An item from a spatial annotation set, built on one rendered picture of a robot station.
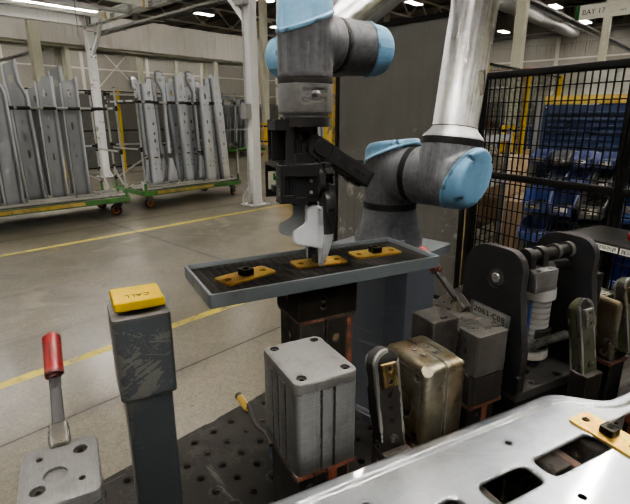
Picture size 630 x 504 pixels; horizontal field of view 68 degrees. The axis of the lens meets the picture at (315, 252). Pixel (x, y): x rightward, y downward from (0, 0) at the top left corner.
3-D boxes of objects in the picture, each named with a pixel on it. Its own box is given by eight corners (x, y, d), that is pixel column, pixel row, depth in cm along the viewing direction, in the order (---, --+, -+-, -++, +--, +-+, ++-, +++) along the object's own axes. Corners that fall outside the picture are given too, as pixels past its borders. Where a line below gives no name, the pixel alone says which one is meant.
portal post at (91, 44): (112, 179, 1067) (94, 21, 977) (95, 176, 1127) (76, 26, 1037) (127, 178, 1093) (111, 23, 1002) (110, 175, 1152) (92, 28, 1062)
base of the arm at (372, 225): (340, 244, 106) (341, 200, 103) (379, 232, 117) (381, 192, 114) (397, 257, 96) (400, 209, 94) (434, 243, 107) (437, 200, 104)
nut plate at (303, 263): (297, 269, 69) (297, 262, 69) (288, 262, 73) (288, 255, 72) (348, 263, 72) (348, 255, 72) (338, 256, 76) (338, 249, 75)
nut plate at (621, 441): (653, 450, 55) (656, 442, 55) (634, 461, 54) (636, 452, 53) (585, 412, 62) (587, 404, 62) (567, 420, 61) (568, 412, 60)
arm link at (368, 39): (346, 30, 77) (295, 21, 70) (401, 20, 69) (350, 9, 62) (345, 81, 79) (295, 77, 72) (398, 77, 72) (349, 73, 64)
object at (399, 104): (476, 325, 323) (509, 2, 268) (466, 332, 313) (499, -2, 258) (329, 280, 411) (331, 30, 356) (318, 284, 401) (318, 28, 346)
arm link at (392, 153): (385, 194, 112) (388, 135, 108) (434, 201, 102) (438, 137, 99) (351, 200, 104) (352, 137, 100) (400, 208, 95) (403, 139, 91)
